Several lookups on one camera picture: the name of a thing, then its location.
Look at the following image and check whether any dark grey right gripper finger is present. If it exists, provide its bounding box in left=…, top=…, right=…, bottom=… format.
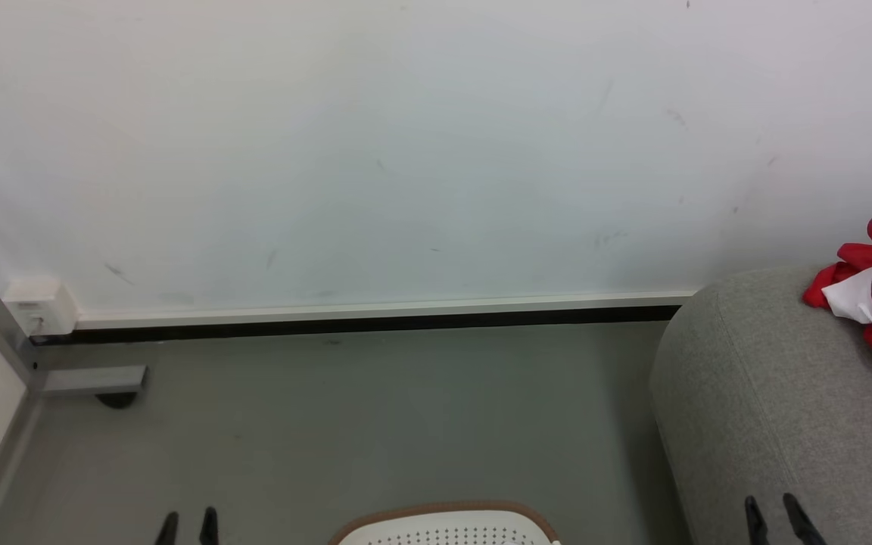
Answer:
left=782, top=493, right=829, bottom=545
left=744, top=496, right=771, bottom=545

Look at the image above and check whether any white perforated laundry basket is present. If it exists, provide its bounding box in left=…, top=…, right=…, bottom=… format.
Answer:
left=328, top=500, right=562, bottom=545

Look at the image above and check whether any grey fabric sofa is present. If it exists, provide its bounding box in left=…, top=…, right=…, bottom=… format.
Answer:
left=649, top=265, right=872, bottom=545

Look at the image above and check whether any white and black baseboard strip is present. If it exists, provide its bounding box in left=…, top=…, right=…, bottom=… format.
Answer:
left=31, top=288, right=702, bottom=346

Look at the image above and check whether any white plastic wall box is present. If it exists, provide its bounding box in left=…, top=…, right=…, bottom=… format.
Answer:
left=3, top=277, right=79, bottom=338

